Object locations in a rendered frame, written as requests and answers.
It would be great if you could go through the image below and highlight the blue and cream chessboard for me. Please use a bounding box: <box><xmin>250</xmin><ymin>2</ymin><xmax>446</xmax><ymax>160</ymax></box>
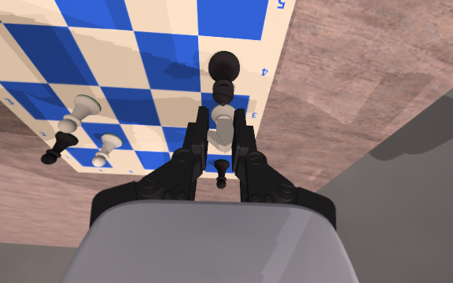
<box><xmin>0</xmin><ymin>0</ymin><xmax>296</xmax><ymax>175</ymax></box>

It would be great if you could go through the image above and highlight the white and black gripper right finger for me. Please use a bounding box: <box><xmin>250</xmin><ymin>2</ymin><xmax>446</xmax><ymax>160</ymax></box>
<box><xmin>231</xmin><ymin>108</ymin><xmax>337</xmax><ymax>232</ymax></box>

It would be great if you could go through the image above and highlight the white pawn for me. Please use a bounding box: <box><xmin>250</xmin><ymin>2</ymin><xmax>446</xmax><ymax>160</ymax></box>
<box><xmin>92</xmin><ymin>133</ymin><xmax>123</xmax><ymax>167</ymax></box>
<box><xmin>57</xmin><ymin>94</ymin><xmax>101</xmax><ymax>134</ymax></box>

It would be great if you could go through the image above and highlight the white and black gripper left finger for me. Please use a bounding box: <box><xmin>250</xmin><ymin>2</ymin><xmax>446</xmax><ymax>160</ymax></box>
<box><xmin>89</xmin><ymin>106</ymin><xmax>209</xmax><ymax>228</ymax></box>

